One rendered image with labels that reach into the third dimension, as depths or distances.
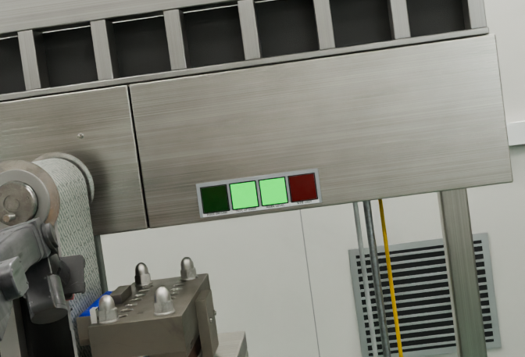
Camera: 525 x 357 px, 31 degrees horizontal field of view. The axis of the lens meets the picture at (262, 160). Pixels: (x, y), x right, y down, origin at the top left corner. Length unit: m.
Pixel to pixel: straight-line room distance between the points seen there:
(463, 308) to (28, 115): 1.02
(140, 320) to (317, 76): 0.63
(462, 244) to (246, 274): 2.31
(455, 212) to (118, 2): 0.85
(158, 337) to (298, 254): 2.72
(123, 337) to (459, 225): 0.83
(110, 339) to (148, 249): 2.74
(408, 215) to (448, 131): 2.38
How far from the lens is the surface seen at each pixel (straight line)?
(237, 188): 1.93
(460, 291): 2.15
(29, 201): 1.65
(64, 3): 2.00
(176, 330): 1.62
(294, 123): 1.93
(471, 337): 2.17
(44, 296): 1.48
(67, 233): 1.73
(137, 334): 1.63
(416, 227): 4.31
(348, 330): 4.38
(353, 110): 1.93
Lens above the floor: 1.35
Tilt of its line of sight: 3 degrees down
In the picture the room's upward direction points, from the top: 8 degrees counter-clockwise
